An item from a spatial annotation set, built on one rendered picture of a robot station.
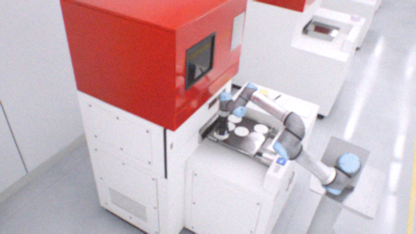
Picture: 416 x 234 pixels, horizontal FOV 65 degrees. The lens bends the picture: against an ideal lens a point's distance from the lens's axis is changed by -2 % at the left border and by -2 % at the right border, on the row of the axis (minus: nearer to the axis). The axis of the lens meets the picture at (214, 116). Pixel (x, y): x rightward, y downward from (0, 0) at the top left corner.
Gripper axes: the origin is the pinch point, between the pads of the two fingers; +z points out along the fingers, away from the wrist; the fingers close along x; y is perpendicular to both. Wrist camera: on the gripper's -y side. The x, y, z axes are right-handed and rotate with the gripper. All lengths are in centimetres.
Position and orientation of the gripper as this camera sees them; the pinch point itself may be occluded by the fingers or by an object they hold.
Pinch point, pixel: (221, 138)
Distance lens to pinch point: 229.5
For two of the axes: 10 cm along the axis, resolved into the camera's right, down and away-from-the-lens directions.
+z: -0.7, 8.0, 6.0
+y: 0.3, -6.0, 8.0
